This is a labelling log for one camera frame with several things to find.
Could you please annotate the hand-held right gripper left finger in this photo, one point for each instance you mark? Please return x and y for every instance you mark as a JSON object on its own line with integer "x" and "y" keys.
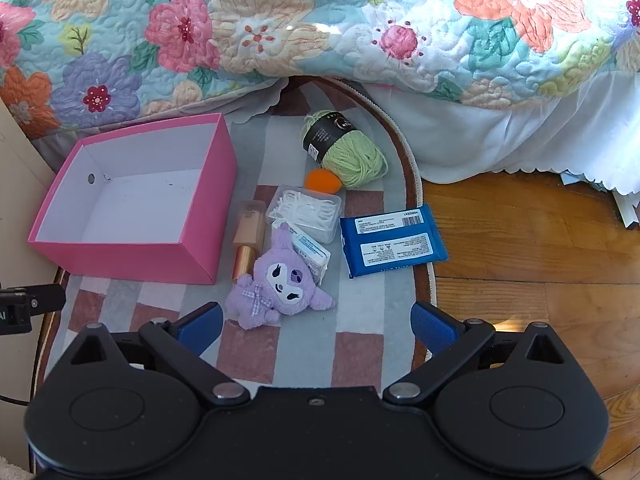
{"x": 202, "y": 324}

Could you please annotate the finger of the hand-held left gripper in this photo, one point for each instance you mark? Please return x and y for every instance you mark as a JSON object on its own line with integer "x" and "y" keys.
{"x": 35, "y": 300}

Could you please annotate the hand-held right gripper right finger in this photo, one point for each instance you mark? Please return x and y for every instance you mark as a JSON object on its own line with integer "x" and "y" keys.
{"x": 434, "y": 327}

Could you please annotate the pink cardboard box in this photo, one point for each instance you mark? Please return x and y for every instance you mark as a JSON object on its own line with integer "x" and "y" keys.
{"x": 150, "y": 260}

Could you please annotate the purple plush toy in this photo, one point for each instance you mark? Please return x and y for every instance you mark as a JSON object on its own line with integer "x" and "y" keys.
{"x": 280, "y": 285}

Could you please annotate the blue wet wipes pack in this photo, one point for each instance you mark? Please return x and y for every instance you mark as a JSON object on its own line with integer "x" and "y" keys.
{"x": 392, "y": 242}

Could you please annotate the foundation bottle with gold cap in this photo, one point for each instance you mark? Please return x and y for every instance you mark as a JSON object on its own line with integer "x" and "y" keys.
{"x": 248, "y": 232}

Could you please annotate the small white blue carton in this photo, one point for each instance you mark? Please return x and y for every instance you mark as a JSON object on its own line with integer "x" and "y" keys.
{"x": 312, "y": 255}

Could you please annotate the clear floss pick box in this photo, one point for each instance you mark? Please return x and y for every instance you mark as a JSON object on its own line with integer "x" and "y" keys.
{"x": 312, "y": 210}

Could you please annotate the green yarn ball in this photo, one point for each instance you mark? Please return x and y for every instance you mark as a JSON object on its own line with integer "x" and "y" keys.
{"x": 356, "y": 161}

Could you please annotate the orange makeup sponge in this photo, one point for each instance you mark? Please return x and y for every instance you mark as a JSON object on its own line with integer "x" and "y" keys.
{"x": 322, "y": 181}

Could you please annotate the checkered rug with brown border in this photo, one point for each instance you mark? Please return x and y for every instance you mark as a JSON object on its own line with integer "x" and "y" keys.
{"x": 300, "y": 360}

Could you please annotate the beige furniture panel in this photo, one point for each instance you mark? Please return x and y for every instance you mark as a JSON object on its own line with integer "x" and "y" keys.
{"x": 15, "y": 185}

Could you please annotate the papers under bed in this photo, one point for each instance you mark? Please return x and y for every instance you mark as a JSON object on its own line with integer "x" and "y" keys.
{"x": 627, "y": 210}

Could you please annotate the floral quilted bedspread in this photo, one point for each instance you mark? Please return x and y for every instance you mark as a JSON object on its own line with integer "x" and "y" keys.
{"x": 300, "y": 20}

